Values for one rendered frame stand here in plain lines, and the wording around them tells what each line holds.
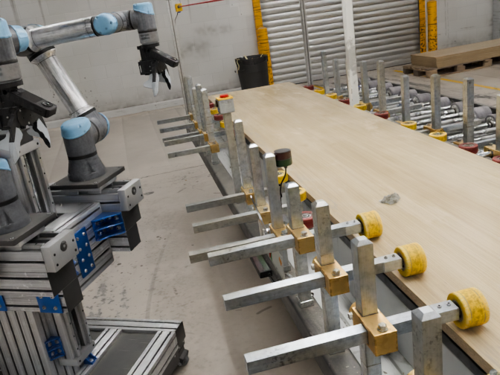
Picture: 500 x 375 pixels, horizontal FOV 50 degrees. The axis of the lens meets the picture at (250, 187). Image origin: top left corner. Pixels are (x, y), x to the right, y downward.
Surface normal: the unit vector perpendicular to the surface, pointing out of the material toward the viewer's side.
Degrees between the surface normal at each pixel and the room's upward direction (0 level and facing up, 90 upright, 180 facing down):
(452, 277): 0
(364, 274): 90
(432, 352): 90
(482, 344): 0
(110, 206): 90
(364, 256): 90
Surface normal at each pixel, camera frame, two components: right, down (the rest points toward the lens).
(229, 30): 0.25, 0.29
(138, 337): -0.14, -0.93
